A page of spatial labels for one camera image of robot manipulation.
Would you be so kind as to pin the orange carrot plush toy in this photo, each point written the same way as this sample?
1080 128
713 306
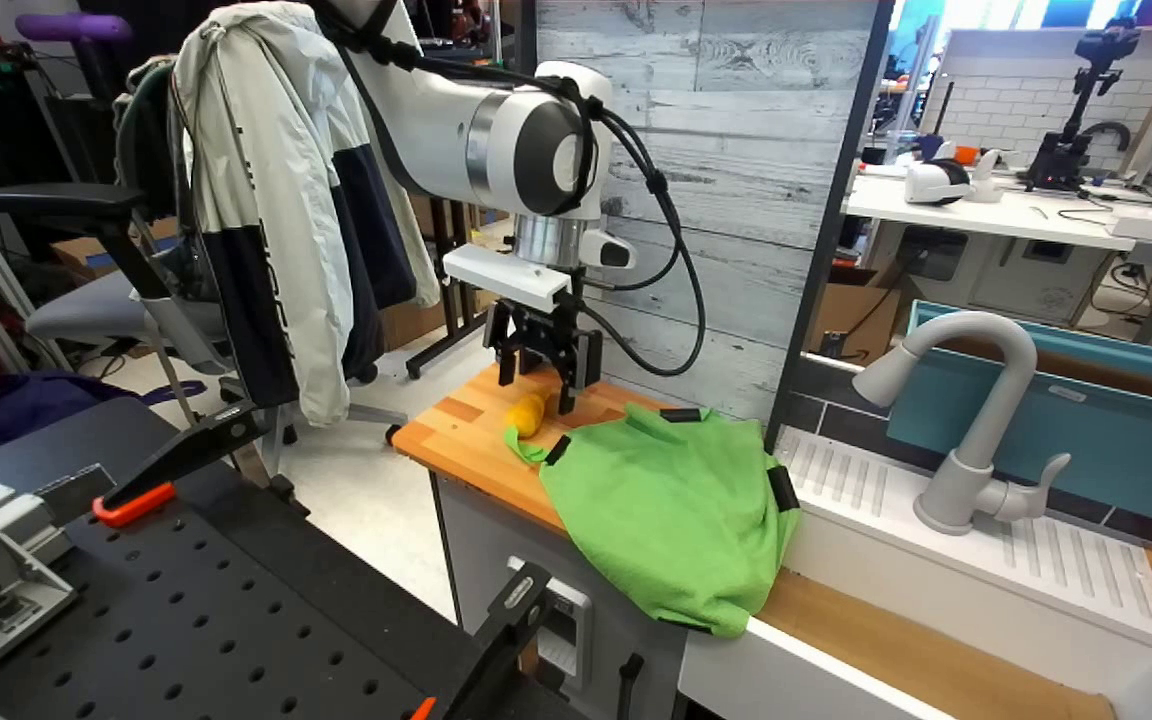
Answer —
531 404

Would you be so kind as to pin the black perforated workbench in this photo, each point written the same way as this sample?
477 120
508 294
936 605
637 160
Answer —
201 614

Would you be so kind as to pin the white and navy jacket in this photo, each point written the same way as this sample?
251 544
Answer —
269 160

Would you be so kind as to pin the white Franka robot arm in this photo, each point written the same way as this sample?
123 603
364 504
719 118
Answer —
468 133

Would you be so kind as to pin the white counter cabinet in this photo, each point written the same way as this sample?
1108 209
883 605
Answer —
481 561

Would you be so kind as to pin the black background robot arm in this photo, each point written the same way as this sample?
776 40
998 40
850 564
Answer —
1069 133

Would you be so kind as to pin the white sink drainboard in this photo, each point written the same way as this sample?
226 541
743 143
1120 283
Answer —
1080 561

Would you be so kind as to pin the grey wood backsplash panel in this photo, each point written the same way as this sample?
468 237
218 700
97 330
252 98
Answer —
738 202

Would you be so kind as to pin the black bar clamp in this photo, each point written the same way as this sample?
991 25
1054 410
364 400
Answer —
508 643

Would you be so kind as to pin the green towel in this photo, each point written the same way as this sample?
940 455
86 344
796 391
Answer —
680 521

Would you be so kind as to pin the white device with orange part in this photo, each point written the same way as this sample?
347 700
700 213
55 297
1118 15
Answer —
940 180

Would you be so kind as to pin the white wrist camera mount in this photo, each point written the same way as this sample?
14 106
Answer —
508 279

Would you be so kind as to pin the purple padded seat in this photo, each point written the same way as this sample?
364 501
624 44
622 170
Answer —
72 25

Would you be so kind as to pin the grey office chair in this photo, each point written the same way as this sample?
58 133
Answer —
97 306

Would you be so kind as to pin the brown cardboard box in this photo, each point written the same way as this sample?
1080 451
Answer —
858 321

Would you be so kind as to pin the teal panel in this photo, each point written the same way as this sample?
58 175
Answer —
1108 441

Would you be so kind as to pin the grey kitchen faucet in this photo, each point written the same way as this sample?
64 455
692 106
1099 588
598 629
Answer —
1003 387

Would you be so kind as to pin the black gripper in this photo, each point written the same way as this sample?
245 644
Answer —
545 336

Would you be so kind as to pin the white lab table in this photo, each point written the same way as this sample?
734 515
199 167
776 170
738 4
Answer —
1003 213

